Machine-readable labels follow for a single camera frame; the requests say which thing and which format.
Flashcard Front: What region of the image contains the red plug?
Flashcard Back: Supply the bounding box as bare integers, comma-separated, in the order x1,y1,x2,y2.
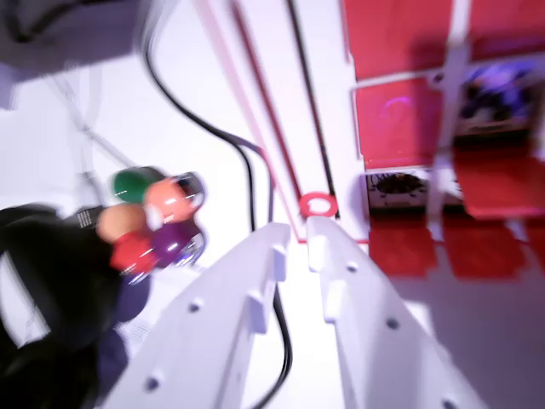
109,232,157,274

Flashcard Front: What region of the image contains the black rounded object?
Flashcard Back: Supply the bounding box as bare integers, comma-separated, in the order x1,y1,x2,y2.
0,203,151,409

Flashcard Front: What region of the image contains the green plug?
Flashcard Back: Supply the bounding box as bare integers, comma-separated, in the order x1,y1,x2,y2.
111,166,168,204

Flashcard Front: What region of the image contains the red and white game board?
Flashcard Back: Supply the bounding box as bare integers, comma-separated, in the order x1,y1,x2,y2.
193,0,545,293

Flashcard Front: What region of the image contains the thick black cable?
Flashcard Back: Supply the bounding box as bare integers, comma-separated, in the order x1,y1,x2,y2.
142,25,295,409

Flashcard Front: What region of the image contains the white cable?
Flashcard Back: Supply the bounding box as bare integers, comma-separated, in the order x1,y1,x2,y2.
76,123,97,205
50,76,135,170

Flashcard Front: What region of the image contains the thin black cable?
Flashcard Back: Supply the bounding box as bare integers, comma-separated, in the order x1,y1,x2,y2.
0,0,90,46

